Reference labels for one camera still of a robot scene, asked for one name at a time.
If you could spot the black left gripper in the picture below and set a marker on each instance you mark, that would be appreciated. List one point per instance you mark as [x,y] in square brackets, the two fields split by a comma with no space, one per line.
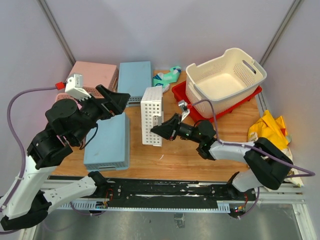
[114,103]

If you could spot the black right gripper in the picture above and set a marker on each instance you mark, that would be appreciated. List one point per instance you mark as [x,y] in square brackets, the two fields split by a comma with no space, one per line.
[169,129]

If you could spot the small white perforated basket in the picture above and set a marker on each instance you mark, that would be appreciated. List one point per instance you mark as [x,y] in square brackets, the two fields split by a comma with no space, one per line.
[151,115]

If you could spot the light blue upturned basket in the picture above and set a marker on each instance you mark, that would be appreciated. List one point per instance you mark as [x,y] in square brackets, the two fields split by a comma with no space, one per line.
[134,78]

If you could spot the pink perforated basket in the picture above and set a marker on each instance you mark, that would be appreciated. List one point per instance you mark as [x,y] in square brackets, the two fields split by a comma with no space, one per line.
[97,74]

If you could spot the blue perforated basket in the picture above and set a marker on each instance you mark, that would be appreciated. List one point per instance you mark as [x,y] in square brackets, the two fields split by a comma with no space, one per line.
[109,147]

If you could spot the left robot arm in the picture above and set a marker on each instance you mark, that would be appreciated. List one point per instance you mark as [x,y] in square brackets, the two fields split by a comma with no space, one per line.
[69,121]

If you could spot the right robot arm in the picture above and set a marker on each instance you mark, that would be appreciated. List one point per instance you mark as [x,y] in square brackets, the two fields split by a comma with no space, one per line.
[268,166]

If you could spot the red plastic tray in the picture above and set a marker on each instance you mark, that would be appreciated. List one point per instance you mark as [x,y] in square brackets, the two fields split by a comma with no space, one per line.
[179,95]

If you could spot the teal and white sock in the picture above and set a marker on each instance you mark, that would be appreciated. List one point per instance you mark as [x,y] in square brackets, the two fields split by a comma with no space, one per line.
[164,80]

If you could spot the pink basket with cloth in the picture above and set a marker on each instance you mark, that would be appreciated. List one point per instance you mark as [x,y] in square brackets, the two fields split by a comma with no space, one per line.
[62,96]

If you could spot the large white laundry basket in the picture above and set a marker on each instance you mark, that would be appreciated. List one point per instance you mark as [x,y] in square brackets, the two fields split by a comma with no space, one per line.
[224,81]

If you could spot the yellow cloth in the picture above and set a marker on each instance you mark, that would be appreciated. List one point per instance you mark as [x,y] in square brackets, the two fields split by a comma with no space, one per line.
[273,129]

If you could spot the patterned white cloth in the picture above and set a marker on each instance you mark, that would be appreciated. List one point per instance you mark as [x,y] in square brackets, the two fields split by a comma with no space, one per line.
[297,181]

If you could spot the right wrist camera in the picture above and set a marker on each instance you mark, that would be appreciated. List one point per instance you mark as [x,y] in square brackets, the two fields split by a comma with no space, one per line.
[183,105]

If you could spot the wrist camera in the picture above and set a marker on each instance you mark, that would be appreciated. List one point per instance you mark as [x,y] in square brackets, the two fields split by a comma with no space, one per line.
[74,87]
[183,105]

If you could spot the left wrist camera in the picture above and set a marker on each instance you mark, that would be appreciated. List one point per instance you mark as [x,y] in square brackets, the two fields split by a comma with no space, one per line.
[74,87]

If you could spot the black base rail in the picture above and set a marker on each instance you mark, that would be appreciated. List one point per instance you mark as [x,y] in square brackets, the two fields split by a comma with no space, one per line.
[162,195]

